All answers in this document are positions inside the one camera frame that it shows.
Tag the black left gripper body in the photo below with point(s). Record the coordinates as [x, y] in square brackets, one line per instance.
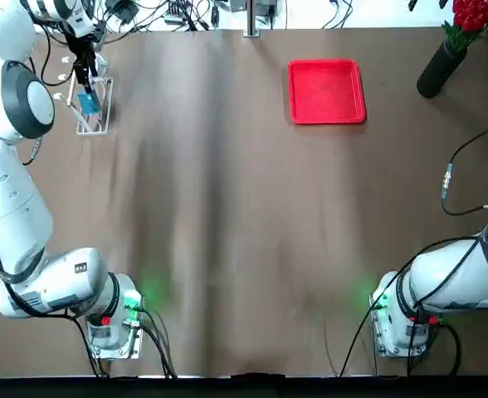
[82, 47]

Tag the blue cup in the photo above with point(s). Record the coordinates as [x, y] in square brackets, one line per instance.
[89, 104]

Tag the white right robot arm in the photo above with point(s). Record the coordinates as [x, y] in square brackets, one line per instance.
[455, 273]

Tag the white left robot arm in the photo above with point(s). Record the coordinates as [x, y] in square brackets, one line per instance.
[16, 199]

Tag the red plastic tray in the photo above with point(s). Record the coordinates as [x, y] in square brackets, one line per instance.
[327, 92]

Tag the black power adapter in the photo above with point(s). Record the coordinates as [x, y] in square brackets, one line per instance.
[121, 10]

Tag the red tulip bouquet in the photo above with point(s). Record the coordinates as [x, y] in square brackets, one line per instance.
[474, 16]

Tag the aluminium profile post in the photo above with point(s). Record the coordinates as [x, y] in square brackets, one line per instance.
[251, 20]

